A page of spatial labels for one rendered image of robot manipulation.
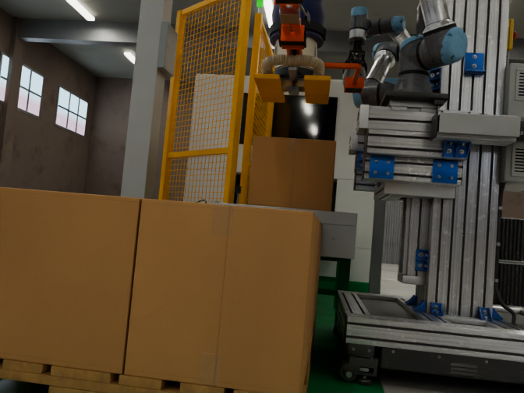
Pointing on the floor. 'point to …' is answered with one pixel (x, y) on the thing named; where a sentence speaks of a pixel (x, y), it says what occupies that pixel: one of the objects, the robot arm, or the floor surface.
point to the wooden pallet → (32, 373)
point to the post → (377, 246)
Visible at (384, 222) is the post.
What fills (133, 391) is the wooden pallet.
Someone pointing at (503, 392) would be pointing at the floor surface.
